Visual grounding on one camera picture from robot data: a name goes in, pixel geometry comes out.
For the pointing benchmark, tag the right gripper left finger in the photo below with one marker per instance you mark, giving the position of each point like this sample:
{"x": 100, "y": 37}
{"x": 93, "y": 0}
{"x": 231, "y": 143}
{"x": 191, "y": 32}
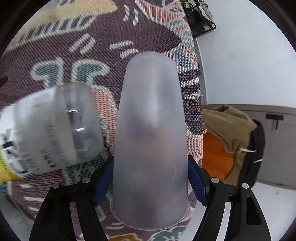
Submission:
{"x": 54, "y": 221}

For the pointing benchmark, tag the tall frosted plastic cup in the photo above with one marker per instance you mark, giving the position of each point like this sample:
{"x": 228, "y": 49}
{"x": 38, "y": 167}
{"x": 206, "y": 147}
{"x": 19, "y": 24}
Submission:
{"x": 150, "y": 176}

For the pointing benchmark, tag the yellow white printed cup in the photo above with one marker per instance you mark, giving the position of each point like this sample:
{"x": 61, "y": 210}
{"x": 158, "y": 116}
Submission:
{"x": 48, "y": 130}

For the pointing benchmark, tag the patterned purple woven tablecloth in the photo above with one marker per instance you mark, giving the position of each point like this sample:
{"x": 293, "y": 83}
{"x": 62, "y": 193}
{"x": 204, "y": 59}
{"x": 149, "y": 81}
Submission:
{"x": 92, "y": 42}

